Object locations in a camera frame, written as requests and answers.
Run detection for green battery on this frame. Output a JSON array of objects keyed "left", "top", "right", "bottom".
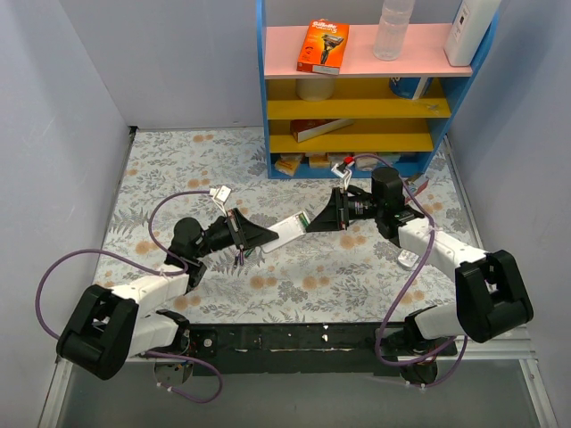
[{"left": 298, "top": 213, "right": 309, "bottom": 227}]

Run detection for white remote with display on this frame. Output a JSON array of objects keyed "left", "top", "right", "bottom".
[{"left": 261, "top": 211, "right": 310, "bottom": 254}]

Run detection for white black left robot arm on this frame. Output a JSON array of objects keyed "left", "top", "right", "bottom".
[{"left": 56, "top": 209, "right": 279, "bottom": 380}]

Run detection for small white remote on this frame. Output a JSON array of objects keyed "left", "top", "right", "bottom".
[{"left": 397, "top": 250, "right": 419, "bottom": 270}]

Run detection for orange white sponge pack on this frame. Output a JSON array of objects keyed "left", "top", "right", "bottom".
[{"left": 307, "top": 153, "right": 330, "bottom": 169}]

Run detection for floral table mat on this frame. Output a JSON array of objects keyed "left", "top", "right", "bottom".
[{"left": 95, "top": 128, "right": 455, "bottom": 323}]

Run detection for yellow sponge pack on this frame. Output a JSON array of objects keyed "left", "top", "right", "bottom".
[{"left": 274, "top": 159, "right": 302, "bottom": 177}]

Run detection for red white toothpaste box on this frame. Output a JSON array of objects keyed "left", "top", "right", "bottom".
[{"left": 405, "top": 174, "right": 429, "bottom": 196}]

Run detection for red white carton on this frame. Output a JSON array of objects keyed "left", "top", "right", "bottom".
[{"left": 289, "top": 119, "right": 355, "bottom": 143}]

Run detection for blue shelf unit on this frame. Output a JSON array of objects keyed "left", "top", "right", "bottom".
[{"left": 256, "top": 1, "right": 499, "bottom": 179}]

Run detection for white cup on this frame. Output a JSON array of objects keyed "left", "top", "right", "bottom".
[{"left": 295, "top": 78, "right": 335, "bottom": 102}]

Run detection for blue white can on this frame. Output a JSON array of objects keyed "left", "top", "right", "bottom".
[{"left": 389, "top": 77, "right": 433, "bottom": 100}]

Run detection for orange razor box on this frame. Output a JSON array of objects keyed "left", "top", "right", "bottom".
[{"left": 296, "top": 20, "right": 350, "bottom": 76}]

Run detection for clear plastic bottle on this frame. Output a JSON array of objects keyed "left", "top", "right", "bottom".
[{"left": 373, "top": 0, "right": 416, "bottom": 61}]

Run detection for white rectangular device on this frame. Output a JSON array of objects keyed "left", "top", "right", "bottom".
[{"left": 444, "top": 0, "right": 501, "bottom": 67}]

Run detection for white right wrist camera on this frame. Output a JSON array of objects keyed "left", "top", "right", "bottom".
[{"left": 331, "top": 156, "right": 354, "bottom": 190}]

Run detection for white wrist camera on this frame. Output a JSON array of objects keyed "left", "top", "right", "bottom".
[
  {"left": 209, "top": 185, "right": 232, "bottom": 216},
  {"left": 331, "top": 156, "right": 354, "bottom": 190}
]

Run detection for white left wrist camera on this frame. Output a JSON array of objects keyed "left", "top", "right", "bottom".
[{"left": 209, "top": 185, "right": 232, "bottom": 216}]

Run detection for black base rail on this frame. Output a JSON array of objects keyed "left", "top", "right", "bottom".
[{"left": 151, "top": 320, "right": 532, "bottom": 380}]

